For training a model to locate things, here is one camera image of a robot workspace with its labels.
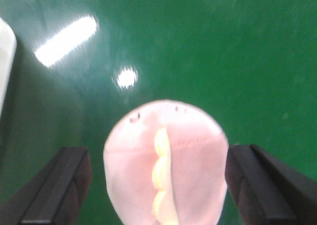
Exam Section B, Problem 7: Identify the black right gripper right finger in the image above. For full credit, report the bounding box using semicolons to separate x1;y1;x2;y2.
225;145;317;225

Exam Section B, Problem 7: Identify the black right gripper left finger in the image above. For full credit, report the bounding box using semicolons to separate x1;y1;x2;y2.
0;147;92;225

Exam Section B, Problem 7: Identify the pink round plush toy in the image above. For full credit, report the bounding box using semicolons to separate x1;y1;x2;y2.
104;100;228;225

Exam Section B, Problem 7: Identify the white plastic tote crate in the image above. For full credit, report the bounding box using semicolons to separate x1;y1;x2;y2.
0;18;17;114

